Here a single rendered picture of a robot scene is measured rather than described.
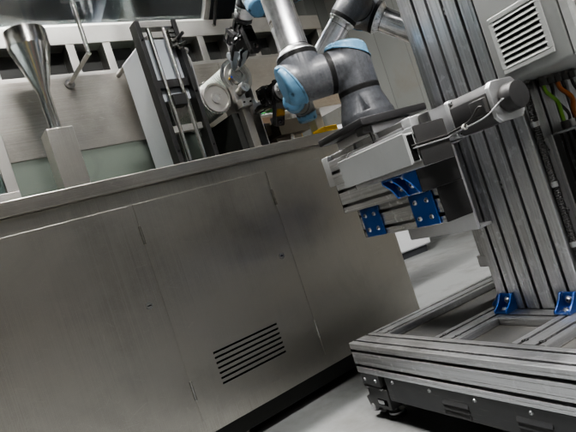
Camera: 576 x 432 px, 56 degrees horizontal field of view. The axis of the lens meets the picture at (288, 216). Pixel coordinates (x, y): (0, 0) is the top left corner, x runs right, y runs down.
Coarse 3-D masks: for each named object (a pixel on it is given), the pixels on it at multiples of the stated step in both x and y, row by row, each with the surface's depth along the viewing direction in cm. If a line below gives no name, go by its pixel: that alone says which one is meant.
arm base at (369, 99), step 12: (360, 84) 146; (372, 84) 146; (348, 96) 147; (360, 96) 145; (372, 96) 145; (384, 96) 147; (348, 108) 147; (360, 108) 146; (372, 108) 144; (384, 108) 145; (348, 120) 147
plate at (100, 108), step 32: (256, 64) 270; (0, 96) 200; (32, 96) 207; (64, 96) 214; (96, 96) 221; (128, 96) 229; (256, 96) 266; (0, 128) 198; (32, 128) 205; (96, 128) 218; (128, 128) 226
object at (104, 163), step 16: (128, 144) 225; (144, 144) 229; (192, 144) 242; (32, 160) 203; (48, 160) 206; (96, 160) 216; (112, 160) 220; (128, 160) 224; (144, 160) 228; (16, 176) 199; (32, 176) 202; (48, 176) 205; (96, 176) 215; (112, 176) 219; (32, 192) 201
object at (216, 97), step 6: (210, 84) 214; (216, 84) 215; (204, 90) 211; (210, 90) 214; (216, 90) 215; (222, 90) 217; (204, 96) 211; (210, 96) 213; (216, 96) 215; (222, 96) 216; (228, 96) 217; (204, 102) 211; (210, 102) 213; (216, 102) 214; (222, 102) 216; (228, 102) 217; (210, 108) 212; (216, 108) 214; (222, 108) 215
